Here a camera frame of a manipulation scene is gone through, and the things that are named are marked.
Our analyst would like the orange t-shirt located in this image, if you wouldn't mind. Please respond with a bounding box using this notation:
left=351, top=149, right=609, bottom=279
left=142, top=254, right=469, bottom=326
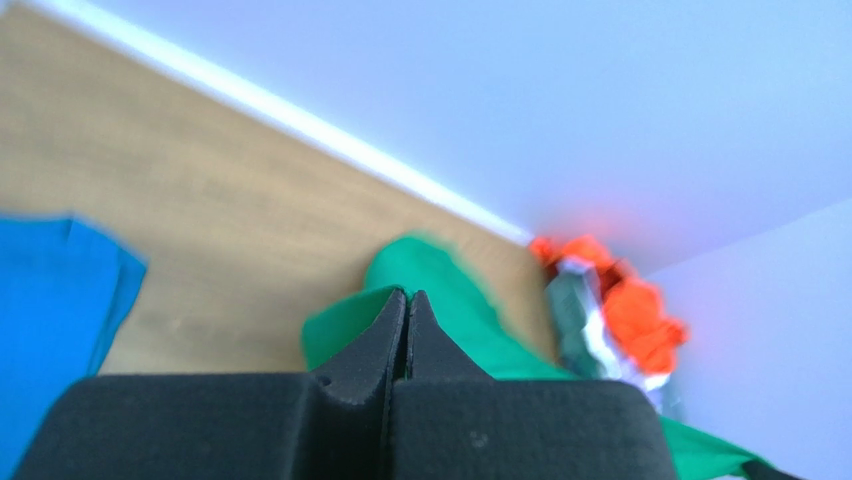
left=529, top=235, right=689, bottom=375

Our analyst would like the teal plastic basket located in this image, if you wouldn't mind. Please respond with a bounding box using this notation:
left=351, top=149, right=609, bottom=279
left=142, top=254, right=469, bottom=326
left=545, top=269, right=687, bottom=421

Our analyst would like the folded blue t-shirt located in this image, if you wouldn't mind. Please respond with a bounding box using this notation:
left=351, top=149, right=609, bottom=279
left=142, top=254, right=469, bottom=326
left=1, top=216, right=147, bottom=478

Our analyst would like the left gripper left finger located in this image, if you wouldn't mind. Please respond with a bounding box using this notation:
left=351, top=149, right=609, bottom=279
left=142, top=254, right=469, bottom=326
left=14, top=289, right=407, bottom=479

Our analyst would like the green t-shirt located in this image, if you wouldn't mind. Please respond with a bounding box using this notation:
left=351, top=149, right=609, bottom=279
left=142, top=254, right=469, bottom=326
left=302, top=235, right=773, bottom=479

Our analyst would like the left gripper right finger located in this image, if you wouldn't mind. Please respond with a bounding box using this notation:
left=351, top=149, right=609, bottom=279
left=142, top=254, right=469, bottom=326
left=388, top=292, right=677, bottom=479

